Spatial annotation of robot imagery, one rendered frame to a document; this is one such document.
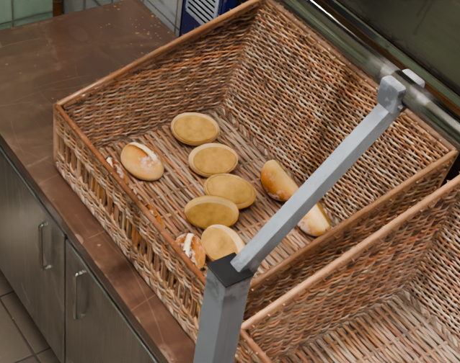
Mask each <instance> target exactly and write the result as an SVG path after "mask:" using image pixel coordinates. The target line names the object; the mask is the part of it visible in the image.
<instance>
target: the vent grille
mask: <svg viewBox="0 0 460 363"><path fill-rule="evenodd" d="M218 5H219V0H186V5H185V11H186V12H188V13H189V14H190V15H191V16H192V17H193V18H194V19H195V20H197V21H198V22H199V23H200V24H201V25H203V24H205V23H206V21H207V22H209V21H211V20H212V19H215V18H217V15H218Z"/></svg>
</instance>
